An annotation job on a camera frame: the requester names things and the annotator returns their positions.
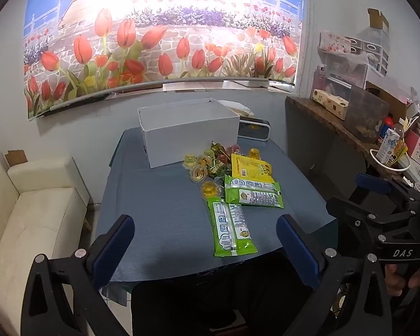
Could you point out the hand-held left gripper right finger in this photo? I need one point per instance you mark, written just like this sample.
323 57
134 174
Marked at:
295 248

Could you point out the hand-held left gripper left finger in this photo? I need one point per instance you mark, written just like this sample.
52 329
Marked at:
113 248

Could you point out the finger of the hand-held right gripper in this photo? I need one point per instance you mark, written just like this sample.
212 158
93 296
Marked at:
357 218
372 182

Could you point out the green snack packet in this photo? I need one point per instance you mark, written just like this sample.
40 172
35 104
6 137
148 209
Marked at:
255 194
231 227

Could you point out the yellow snack packet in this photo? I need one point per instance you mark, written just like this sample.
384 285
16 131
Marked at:
252 169

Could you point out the pale yellow jelly cup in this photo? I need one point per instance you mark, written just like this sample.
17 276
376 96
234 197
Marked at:
190 161

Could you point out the white cardboard box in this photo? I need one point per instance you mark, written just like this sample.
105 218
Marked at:
189 129

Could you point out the person's right hand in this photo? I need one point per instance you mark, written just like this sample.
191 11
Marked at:
396 280

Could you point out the white drink carton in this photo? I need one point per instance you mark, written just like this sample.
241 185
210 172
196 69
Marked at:
387 145

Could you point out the blue-grey tablecloth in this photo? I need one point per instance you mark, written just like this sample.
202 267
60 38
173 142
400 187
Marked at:
154 217

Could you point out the clear plastic bin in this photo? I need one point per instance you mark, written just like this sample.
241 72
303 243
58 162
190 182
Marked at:
365 115

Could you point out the wooden counter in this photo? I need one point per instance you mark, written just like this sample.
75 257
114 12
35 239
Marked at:
322 115

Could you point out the cream leather sofa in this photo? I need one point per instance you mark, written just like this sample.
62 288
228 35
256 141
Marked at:
31 224

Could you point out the beige cardboard box with holes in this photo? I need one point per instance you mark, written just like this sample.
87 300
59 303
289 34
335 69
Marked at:
330 102

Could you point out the green candy wrapper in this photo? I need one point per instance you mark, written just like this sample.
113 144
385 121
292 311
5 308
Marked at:
216 146
217 170

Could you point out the clear acrylic organizer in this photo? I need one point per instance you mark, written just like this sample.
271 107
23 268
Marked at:
339 71

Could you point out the red jelly cup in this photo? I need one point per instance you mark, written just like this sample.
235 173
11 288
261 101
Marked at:
232 148

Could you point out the black and white device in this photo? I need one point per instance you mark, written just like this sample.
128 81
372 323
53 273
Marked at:
253 130

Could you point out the white drawer organizer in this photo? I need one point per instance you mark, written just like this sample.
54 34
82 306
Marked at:
371 52

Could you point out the brown cardboard scrap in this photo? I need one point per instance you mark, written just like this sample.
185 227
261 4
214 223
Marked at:
15 156

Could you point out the floral box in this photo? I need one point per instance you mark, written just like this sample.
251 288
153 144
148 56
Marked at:
336 43

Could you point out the white paper bag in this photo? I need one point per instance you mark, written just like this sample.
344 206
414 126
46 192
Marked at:
238 106

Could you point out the cardboard piece on wall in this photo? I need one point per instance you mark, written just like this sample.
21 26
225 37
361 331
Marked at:
378 19

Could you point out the tulip wall poster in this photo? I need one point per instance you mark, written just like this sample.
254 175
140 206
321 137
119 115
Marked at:
161 24

